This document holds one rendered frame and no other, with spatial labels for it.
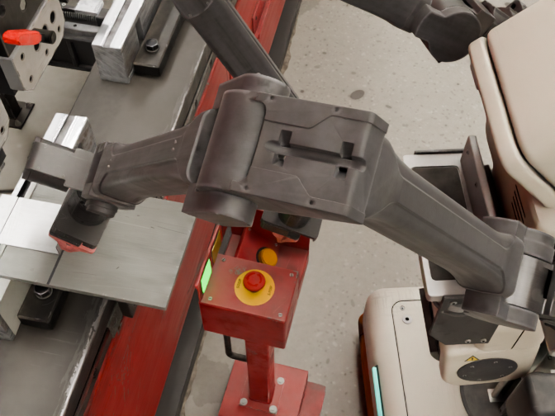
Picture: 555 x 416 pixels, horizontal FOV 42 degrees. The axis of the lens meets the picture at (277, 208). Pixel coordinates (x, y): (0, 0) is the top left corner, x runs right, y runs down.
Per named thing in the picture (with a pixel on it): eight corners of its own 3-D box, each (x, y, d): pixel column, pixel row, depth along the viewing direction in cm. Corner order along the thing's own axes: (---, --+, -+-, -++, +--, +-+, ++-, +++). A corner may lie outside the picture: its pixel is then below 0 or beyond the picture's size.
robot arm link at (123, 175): (271, 230, 53) (309, 94, 55) (201, 206, 51) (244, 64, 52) (115, 225, 91) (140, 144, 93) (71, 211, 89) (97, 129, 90)
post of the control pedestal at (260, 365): (269, 404, 185) (267, 309, 140) (249, 399, 186) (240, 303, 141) (275, 385, 188) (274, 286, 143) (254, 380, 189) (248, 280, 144)
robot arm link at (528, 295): (576, 325, 77) (585, 276, 78) (515, 302, 72) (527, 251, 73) (506, 314, 85) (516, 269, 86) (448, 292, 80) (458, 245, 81)
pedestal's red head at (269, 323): (284, 350, 135) (285, 306, 121) (203, 330, 138) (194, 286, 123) (308, 260, 146) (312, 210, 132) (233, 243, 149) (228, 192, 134)
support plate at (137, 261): (166, 310, 104) (165, 307, 103) (-6, 276, 107) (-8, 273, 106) (200, 209, 114) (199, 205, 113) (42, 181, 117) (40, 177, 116)
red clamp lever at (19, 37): (21, 32, 88) (57, 30, 98) (-11, 27, 89) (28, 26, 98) (21, 47, 89) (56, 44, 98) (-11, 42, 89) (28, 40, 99)
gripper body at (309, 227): (268, 194, 128) (278, 172, 122) (322, 213, 129) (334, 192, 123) (258, 224, 125) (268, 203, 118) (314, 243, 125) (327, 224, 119)
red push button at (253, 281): (262, 300, 129) (262, 291, 126) (240, 295, 129) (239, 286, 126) (268, 281, 131) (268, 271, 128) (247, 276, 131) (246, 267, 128)
